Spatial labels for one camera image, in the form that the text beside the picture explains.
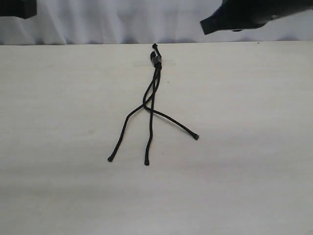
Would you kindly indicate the white wrinkled backdrop cloth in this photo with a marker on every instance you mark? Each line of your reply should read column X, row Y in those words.
column 64, row 22

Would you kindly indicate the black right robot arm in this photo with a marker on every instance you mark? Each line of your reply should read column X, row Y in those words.
column 239, row 15

